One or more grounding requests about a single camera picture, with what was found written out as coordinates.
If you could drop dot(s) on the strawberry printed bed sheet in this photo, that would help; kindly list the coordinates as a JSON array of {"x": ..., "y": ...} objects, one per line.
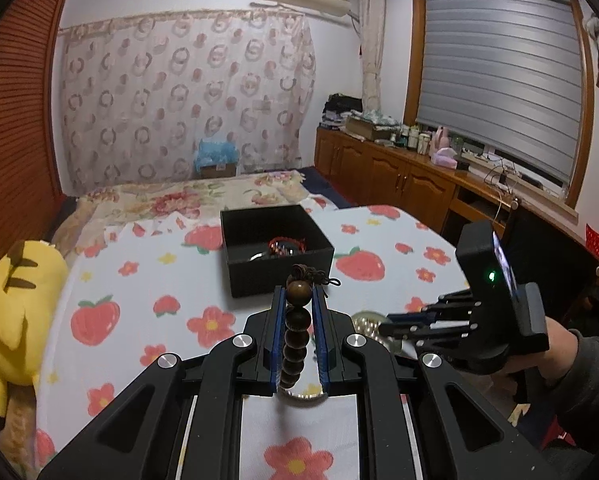
[{"x": 144, "y": 280}]

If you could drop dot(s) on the black flat panel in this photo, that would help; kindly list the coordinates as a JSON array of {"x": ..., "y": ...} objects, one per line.
[{"x": 554, "y": 245}]

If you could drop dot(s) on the white power strip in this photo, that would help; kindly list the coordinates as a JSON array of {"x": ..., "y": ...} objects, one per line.
[{"x": 477, "y": 158}]

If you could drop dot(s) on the wooden window frame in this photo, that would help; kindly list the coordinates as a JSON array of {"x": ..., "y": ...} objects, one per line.
[{"x": 587, "y": 110}]

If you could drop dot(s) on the cardboard box with green packets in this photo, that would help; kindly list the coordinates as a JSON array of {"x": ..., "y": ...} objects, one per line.
[{"x": 372, "y": 125}]

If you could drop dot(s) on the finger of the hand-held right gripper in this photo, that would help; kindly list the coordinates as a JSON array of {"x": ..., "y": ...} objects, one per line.
[
  {"x": 409, "y": 332},
  {"x": 429, "y": 307}
]

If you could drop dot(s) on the wooden slatted wardrobe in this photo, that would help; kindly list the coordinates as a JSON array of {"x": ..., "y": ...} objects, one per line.
[{"x": 19, "y": 135}]

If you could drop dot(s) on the yellow plush toy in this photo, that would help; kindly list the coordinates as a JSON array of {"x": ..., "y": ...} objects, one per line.
[{"x": 24, "y": 310}]

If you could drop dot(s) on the narrow white curtain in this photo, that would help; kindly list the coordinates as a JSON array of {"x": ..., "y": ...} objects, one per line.
[{"x": 372, "y": 50}]

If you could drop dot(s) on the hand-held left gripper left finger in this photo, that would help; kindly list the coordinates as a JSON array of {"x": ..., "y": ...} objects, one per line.
[{"x": 278, "y": 345}]

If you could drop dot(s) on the circle patterned curtain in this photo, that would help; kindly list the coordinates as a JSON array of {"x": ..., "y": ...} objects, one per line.
[{"x": 179, "y": 100}]

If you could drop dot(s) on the black jewelry box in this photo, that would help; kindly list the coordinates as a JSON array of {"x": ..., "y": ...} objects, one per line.
[{"x": 264, "y": 276}]

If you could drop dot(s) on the grey window blind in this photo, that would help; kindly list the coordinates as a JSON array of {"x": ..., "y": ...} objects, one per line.
[{"x": 499, "y": 75}]

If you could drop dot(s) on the dark blue mattress cover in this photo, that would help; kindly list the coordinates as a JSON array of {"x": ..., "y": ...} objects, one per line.
[{"x": 324, "y": 185}]

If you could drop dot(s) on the pink rabbit figure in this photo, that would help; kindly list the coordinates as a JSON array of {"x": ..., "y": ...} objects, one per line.
[{"x": 442, "y": 147}]

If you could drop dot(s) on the wooden cabinet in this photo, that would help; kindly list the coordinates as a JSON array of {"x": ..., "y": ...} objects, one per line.
[{"x": 389, "y": 172}]

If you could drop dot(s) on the group of bottles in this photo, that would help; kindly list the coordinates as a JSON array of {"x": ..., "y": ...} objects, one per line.
[{"x": 412, "y": 140}]

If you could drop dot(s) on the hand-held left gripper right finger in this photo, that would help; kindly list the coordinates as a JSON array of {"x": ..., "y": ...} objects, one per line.
[{"x": 322, "y": 345}]

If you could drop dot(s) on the person's right forearm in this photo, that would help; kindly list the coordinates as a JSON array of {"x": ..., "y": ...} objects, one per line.
[{"x": 584, "y": 385}]

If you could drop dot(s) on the floral quilt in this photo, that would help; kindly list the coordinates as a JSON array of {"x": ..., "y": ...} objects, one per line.
[{"x": 169, "y": 201}]

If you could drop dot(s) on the small cardboard box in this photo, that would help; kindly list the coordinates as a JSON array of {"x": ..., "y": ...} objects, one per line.
[{"x": 219, "y": 170}]

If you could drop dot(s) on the blue plastic bag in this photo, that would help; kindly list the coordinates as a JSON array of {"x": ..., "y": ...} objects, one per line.
[{"x": 217, "y": 152}]

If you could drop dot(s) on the stack of folded clothes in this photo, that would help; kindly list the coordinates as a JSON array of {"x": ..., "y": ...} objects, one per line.
[{"x": 340, "y": 110}]

